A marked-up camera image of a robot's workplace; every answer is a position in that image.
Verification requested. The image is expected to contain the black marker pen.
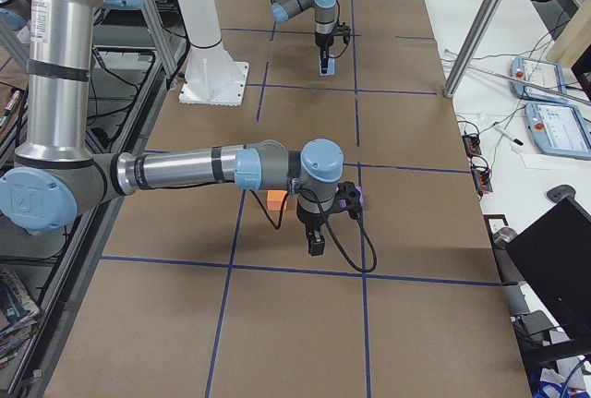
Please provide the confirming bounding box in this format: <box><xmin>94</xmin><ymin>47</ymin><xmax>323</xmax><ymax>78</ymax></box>
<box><xmin>495</xmin><ymin>125</ymin><xmax>524</xmax><ymax>146</ymax></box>

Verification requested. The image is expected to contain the left black power adapter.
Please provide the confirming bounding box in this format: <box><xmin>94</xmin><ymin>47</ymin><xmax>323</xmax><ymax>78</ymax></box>
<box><xmin>462</xmin><ymin>133</ymin><xmax>481</xmax><ymax>158</ymax></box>

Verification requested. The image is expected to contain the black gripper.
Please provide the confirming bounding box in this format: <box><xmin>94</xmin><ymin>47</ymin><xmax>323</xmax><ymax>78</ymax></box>
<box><xmin>296</xmin><ymin>204</ymin><xmax>328</xmax><ymax>257</ymax></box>
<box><xmin>315</xmin><ymin>31</ymin><xmax>334</xmax><ymax>73</ymax></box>

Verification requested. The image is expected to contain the black monitor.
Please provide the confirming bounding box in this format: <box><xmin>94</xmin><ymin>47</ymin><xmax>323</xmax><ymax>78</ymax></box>
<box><xmin>507</xmin><ymin>197</ymin><xmax>590</xmax><ymax>339</ymax></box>

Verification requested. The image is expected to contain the orange foam block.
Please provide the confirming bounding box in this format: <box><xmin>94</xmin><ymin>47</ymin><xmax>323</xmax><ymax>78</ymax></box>
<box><xmin>266</xmin><ymin>190</ymin><xmax>288</xmax><ymax>211</ymax></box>

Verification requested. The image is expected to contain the purple foam block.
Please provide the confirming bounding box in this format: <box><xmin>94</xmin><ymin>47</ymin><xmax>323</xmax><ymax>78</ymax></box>
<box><xmin>338</xmin><ymin>184</ymin><xmax>365</xmax><ymax>208</ymax></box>

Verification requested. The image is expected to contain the light blue foam block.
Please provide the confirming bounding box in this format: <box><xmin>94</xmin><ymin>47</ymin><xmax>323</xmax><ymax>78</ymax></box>
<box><xmin>319</xmin><ymin>57</ymin><xmax>335</xmax><ymax>77</ymax></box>

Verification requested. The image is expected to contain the stack of magazines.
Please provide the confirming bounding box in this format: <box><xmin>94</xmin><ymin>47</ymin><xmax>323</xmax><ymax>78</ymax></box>
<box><xmin>1</xmin><ymin>266</ymin><xmax>41</xmax><ymax>368</ymax></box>

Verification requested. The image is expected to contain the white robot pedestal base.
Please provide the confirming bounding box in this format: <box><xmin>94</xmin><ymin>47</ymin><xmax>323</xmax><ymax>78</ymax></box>
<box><xmin>177</xmin><ymin>0</ymin><xmax>249</xmax><ymax>106</ymax></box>

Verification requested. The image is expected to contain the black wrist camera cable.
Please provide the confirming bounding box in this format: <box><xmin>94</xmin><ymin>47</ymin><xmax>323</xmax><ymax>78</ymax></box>
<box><xmin>295</xmin><ymin>187</ymin><xmax>379</xmax><ymax>273</ymax></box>

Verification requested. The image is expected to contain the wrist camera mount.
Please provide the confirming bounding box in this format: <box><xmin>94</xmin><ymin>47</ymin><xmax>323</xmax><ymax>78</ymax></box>
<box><xmin>332</xmin><ymin>22</ymin><xmax>351</xmax><ymax>45</ymax></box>
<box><xmin>330</xmin><ymin>181</ymin><xmax>363</xmax><ymax>221</ymax></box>

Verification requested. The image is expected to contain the aluminium frame post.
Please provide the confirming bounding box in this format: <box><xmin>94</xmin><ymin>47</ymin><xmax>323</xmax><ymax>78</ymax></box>
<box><xmin>443</xmin><ymin>0</ymin><xmax>501</xmax><ymax>98</ymax></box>

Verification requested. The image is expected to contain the lower teach pendant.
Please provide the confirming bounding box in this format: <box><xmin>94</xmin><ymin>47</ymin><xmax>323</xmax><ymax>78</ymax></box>
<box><xmin>525</xmin><ymin>102</ymin><xmax>590</xmax><ymax>161</ymax></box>

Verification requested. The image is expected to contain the upper teach pendant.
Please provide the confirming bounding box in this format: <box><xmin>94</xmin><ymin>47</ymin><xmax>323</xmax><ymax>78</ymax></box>
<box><xmin>511</xmin><ymin>56</ymin><xmax>567</xmax><ymax>103</ymax></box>

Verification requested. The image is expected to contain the teach pendant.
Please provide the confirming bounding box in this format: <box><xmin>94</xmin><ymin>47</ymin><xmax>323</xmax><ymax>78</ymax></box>
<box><xmin>511</xmin><ymin>56</ymin><xmax>567</xmax><ymax>103</ymax></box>
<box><xmin>525</xmin><ymin>102</ymin><xmax>590</xmax><ymax>161</ymax></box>

